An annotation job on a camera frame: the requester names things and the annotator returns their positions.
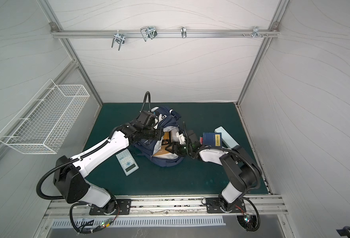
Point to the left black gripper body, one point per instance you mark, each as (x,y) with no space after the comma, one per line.
(156,134)

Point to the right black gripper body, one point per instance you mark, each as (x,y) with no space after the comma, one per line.
(177,148)

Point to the blue book yellow label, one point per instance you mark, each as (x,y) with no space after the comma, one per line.
(212,139)

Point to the navy blue backpack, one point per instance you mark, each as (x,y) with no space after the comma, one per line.
(150,148)

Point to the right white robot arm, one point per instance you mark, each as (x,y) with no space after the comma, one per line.
(220,148)

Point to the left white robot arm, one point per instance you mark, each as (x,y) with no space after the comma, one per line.
(70,173)

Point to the light green pencil case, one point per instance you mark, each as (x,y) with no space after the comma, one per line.
(227,139)

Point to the light green calculator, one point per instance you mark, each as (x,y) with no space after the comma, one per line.
(127,162)

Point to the metal double hook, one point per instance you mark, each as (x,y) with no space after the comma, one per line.
(148,32)

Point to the small metal hook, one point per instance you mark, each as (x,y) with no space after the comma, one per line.
(183,32)

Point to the aluminium cross bar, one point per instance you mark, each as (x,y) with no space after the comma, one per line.
(162,34)

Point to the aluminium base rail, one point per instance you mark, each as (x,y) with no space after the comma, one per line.
(193,205)

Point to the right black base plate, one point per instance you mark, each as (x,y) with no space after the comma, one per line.
(219,205)

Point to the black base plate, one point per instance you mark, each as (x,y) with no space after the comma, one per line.
(219,205)
(118,206)

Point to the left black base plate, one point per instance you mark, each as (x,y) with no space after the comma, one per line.
(118,206)

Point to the white wire basket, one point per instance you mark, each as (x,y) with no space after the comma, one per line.
(42,125)

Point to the white slotted cable duct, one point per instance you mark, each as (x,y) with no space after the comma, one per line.
(130,222)

